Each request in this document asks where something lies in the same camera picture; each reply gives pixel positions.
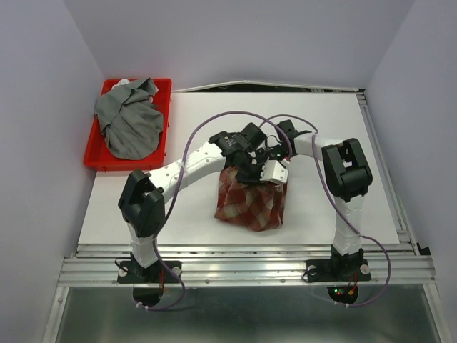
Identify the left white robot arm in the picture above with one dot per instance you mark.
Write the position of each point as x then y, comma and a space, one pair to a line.
147, 199

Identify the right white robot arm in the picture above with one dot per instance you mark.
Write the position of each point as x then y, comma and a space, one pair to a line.
346, 176

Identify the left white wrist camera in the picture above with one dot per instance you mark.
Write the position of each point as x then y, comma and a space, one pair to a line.
273, 171

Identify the red plastic bin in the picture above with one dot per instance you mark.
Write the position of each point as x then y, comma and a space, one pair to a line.
98, 156

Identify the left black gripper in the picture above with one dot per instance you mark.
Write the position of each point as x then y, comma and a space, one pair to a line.
255, 178

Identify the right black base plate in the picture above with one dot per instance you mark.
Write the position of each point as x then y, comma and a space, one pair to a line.
323, 270

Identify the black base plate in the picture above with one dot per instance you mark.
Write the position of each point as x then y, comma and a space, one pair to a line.
323, 270
171, 272

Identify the aluminium right side rail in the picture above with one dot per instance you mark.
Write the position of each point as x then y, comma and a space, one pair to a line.
400, 218

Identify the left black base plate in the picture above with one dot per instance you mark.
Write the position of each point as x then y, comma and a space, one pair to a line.
171, 272

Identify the red plaid skirt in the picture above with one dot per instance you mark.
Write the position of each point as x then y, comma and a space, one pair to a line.
256, 207

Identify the grey skirt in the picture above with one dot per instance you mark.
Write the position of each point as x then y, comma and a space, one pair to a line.
129, 121

